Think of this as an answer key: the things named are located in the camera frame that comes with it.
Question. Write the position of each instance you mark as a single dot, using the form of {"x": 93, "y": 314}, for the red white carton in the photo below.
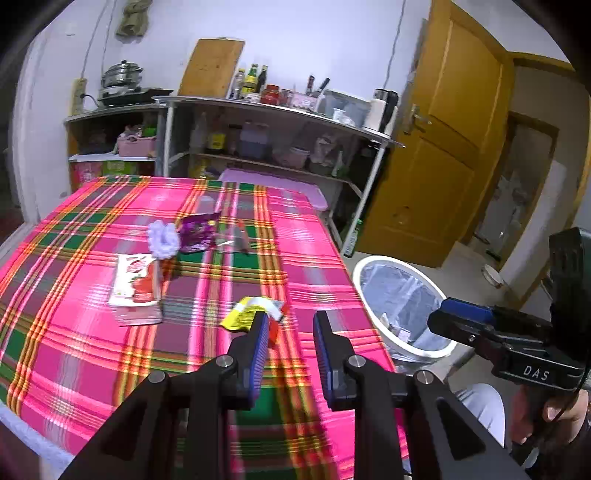
{"x": 136, "y": 281}

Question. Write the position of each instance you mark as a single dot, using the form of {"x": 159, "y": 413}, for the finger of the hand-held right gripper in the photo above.
{"x": 466, "y": 308}
{"x": 461, "y": 330}

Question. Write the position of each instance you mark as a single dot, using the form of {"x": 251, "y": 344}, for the purple plastic jug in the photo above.
{"x": 255, "y": 142}

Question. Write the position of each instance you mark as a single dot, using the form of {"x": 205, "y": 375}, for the wooden door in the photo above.
{"x": 438, "y": 161}

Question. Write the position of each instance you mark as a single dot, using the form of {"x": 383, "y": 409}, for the steel pot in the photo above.
{"x": 121, "y": 76}

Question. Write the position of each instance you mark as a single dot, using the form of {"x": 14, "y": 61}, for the white black kettle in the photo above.
{"x": 379, "y": 110}

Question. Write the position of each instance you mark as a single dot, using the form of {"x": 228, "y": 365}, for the clear glass bottle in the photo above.
{"x": 238, "y": 87}

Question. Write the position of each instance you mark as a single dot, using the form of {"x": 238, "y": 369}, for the person's right hand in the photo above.
{"x": 570, "y": 410}

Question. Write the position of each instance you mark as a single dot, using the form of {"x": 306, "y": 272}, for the yellowed power strip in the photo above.
{"x": 77, "y": 97}

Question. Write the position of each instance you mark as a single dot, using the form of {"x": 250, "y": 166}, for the clear plastic wrapper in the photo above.
{"x": 233, "y": 240}

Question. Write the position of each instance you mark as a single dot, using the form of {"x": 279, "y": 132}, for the white round bin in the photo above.
{"x": 418, "y": 354}

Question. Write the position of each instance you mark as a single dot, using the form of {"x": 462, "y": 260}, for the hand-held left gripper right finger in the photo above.
{"x": 323, "y": 360}

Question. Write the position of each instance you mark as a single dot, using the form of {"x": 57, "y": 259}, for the pink knife holder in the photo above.
{"x": 304, "y": 102}

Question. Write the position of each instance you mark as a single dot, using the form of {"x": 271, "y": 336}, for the green plastic bottle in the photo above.
{"x": 352, "y": 237}

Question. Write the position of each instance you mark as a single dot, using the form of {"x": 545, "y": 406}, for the pink basket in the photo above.
{"x": 136, "y": 146}

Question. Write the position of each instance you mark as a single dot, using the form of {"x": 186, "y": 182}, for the black induction cooker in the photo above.
{"x": 134, "y": 95}

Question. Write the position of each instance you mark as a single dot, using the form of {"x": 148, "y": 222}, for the brown jar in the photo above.
{"x": 233, "y": 141}

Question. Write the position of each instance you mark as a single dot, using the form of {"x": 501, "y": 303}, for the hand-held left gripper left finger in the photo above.
{"x": 258, "y": 350}

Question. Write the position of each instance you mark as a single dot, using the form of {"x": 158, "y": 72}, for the dark sauce bottle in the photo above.
{"x": 262, "y": 79}

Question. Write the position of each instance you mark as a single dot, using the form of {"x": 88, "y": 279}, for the white floor bowl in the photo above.
{"x": 492, "y": 277}

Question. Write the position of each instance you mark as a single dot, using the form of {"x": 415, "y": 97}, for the small metal shelf unit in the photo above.
{"x": 111, "y": 110}

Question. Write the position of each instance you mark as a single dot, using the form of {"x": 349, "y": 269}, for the purple snack packet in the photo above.
{"x": 196, "y": 230}

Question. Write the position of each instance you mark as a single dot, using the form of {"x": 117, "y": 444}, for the clear plastic cup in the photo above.
{"x": 207, "y": 206}

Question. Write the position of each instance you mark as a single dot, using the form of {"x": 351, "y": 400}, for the white plastic bottle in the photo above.
{"x": 198, "y": 136}

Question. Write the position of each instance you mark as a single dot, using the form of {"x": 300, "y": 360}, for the small glass jar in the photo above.
{"x": 286, "y": 98}

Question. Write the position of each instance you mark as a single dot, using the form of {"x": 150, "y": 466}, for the large metal shelf rack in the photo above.
{"x": 277, "y": 107}

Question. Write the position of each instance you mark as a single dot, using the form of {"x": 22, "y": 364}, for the pink bowl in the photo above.
{"x": 298, "y": 158}

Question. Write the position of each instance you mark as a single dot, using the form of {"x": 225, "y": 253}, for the green bottle yellow cap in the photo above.
{"x": 250, "y": 83}

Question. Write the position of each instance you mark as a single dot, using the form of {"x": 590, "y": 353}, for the wooden cutting board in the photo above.
{"x": 210, "y": 69}

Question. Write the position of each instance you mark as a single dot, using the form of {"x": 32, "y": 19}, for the red jar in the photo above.
{"x": 270, "y": 95}

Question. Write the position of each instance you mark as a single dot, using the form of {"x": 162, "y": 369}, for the hanging green cloth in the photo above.
{"x": 134, "y": 18}

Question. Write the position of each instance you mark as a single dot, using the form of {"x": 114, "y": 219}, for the yellow snack packet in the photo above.
{"x": 240, "y": 316}

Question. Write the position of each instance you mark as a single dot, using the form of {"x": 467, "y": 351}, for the dark bottle yellow label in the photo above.
{"x": 216, "y": 142}

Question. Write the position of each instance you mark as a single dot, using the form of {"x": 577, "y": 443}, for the pink green plaid tablecloth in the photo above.
{"x": 69, "y": 323}

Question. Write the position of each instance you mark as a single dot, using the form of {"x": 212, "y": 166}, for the crumpled plastic bags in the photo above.
{"x": 325, "y": 154}

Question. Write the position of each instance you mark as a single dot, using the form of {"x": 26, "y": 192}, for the pink-lidded storage box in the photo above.
{"x": 277, "y": 182}

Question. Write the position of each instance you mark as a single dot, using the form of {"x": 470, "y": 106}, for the lavender foam fruit net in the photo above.
{"x": 161, "y": 237}

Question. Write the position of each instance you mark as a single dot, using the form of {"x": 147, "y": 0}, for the clear plastic container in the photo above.
{"x": 346, "y": 108}

